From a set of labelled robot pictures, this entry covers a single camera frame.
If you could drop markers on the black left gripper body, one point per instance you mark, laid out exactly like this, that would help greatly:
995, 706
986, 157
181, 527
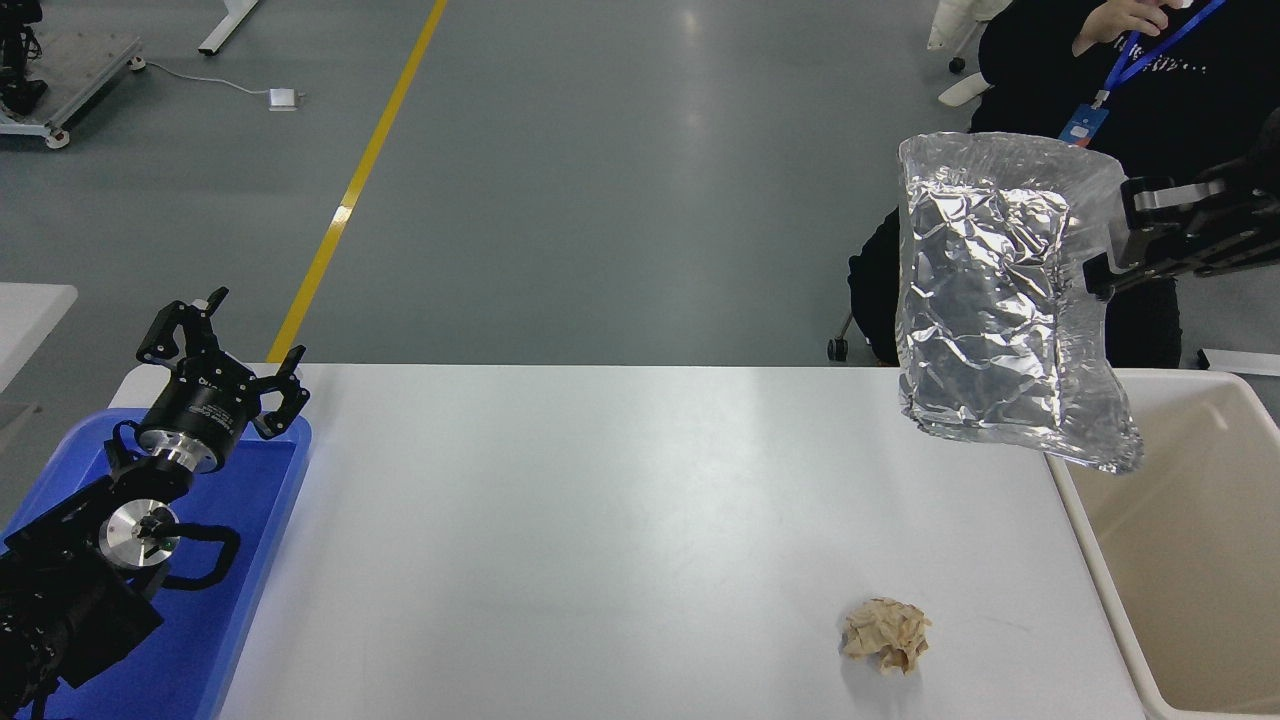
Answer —
205, 410

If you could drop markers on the foil tray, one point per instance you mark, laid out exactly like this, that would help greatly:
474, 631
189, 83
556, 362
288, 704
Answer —
990, 300

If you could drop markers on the tan paper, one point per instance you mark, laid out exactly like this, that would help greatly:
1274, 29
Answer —
885, 635

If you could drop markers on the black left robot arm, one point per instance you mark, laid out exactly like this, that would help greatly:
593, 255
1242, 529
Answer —
60, 600

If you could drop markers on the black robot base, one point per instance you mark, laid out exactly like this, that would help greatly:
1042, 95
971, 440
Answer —
15, 40

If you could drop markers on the person's right hand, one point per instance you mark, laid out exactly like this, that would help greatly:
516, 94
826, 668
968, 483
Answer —
1120, 15

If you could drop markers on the blue plastic tray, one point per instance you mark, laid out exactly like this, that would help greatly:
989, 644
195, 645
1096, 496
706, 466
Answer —
250, 520

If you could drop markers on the white flat board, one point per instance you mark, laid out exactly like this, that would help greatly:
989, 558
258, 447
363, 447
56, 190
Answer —
1240, 362

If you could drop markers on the white side table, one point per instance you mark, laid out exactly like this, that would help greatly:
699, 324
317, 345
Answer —
30, 320

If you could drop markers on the person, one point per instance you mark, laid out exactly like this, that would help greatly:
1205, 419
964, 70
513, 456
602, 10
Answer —
1030, 60

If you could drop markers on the white power adapter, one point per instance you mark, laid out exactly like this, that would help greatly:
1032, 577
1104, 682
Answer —
282, 99

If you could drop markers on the white chair armrest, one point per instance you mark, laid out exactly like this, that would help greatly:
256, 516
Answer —
965, 90

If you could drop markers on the metal wheeled platform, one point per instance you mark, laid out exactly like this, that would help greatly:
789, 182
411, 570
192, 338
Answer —
90, 60

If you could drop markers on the large pale bin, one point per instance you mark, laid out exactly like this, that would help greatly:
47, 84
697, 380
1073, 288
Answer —
1200, 560

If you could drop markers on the white desk leg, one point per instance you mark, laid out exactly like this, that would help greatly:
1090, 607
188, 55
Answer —
225, 28

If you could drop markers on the grey office chair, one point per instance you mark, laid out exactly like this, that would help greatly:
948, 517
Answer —
838, 349

